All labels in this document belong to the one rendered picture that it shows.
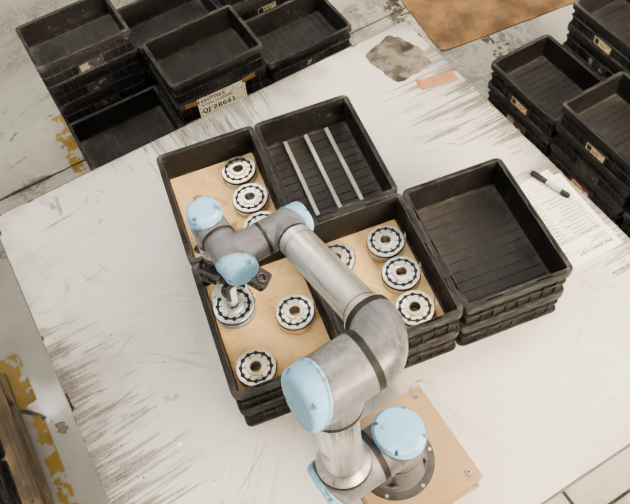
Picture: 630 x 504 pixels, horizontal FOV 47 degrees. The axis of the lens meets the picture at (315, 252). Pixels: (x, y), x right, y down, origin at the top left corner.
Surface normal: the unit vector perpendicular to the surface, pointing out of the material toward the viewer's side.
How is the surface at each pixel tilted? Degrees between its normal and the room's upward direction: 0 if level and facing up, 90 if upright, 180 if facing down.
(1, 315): 0
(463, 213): 0
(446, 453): 2
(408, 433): 9
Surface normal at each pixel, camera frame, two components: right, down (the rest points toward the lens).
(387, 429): 0.07, -0.58
